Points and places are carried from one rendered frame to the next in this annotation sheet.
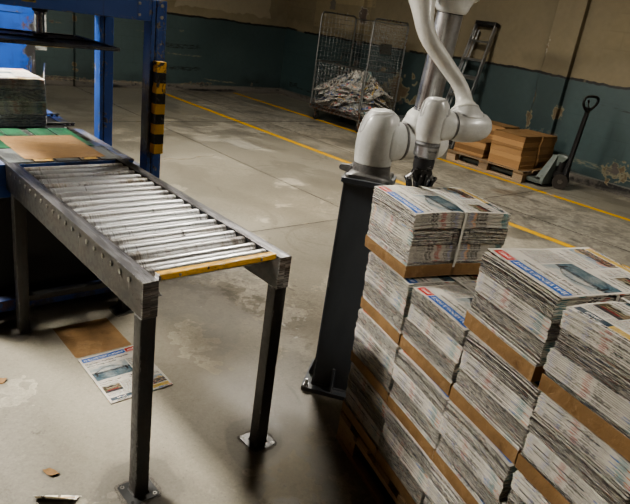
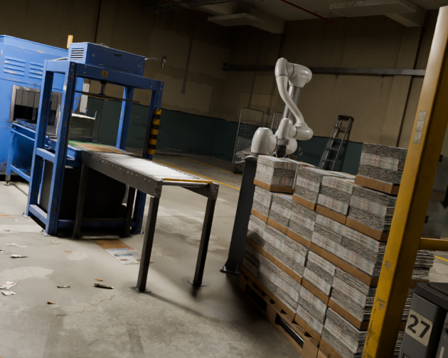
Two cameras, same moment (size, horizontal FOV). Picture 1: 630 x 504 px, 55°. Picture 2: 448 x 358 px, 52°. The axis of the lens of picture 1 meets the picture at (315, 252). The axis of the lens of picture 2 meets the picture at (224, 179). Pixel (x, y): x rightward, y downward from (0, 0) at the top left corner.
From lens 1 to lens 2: 1.56 m
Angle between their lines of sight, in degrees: 14
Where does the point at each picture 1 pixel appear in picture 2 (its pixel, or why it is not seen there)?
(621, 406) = (338, 204)
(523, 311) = (311, 185)
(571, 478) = (326, 241)
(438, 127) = (287, 131)
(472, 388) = (294, 225)
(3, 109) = (73, 131)
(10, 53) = not seen: hidden behind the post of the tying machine
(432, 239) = (282, 174)
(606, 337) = (334, 181)
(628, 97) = not seen: hidden behind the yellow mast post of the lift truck
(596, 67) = not seen: hidden behind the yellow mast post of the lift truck
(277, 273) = (212, 191)
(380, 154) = (263, 147)
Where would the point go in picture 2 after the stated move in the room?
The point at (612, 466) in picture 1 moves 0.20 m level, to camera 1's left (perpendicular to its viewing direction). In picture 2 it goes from (337, 228) to (301, 221)
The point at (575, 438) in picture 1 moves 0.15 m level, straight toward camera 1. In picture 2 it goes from (327, 224) to (317, 227)
